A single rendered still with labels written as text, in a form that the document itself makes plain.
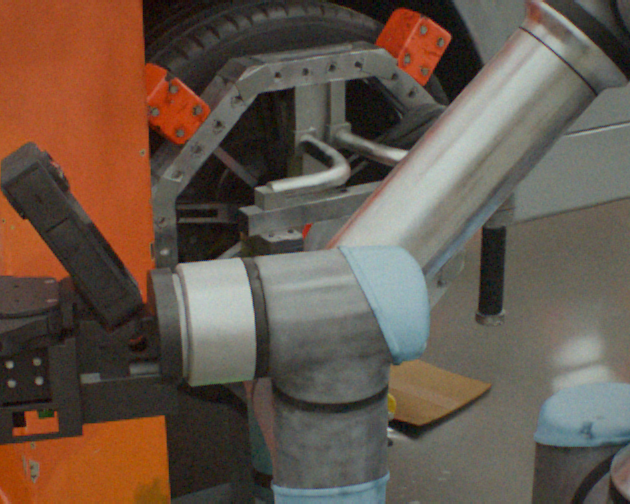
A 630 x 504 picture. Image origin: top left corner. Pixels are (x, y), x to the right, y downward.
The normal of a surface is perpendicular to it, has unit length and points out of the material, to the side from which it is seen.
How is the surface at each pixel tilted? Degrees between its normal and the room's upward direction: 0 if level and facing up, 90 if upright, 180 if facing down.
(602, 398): 7
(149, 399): 83
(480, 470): 0
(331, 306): 60
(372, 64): 90
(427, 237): 87
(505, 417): 0
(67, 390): 83
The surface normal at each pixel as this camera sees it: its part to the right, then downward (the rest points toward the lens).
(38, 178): 0.22, 0.29
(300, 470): -0.49, 0.33
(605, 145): 0.49, 0.32
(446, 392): -0.01, -0.94
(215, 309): 0.18, -0.23
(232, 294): 0.14, -0.51
